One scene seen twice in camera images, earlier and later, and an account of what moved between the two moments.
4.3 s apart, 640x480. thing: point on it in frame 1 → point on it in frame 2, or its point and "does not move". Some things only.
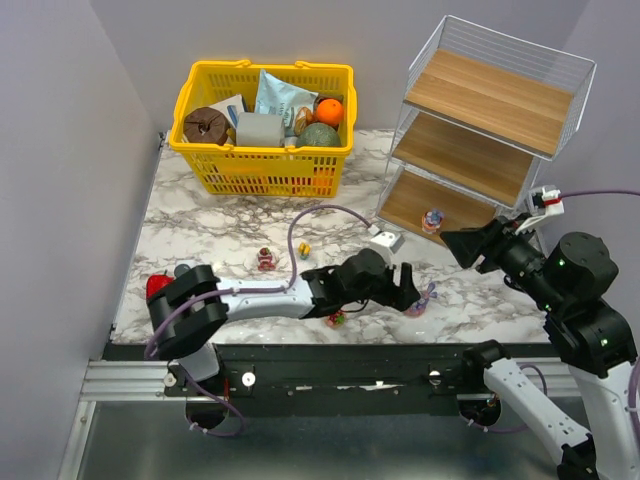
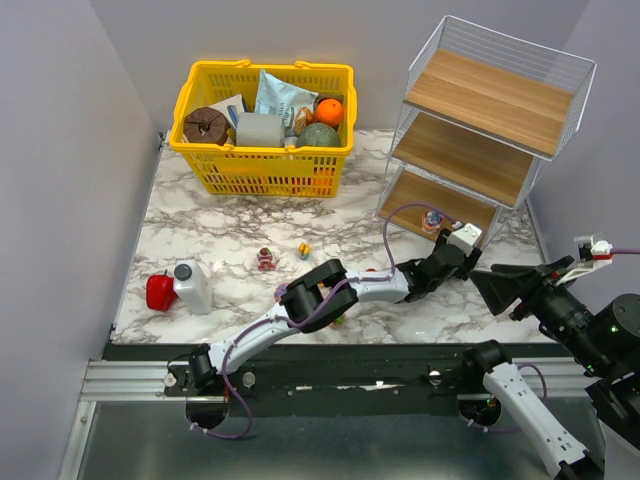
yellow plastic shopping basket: (265, 171) does not move
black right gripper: (486, 247) → (530, 292)
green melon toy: (318, 135) does not move
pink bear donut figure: (335, 320) does not move
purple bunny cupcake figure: (431, 221) does not move
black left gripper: (395, 285) → (451, 250)
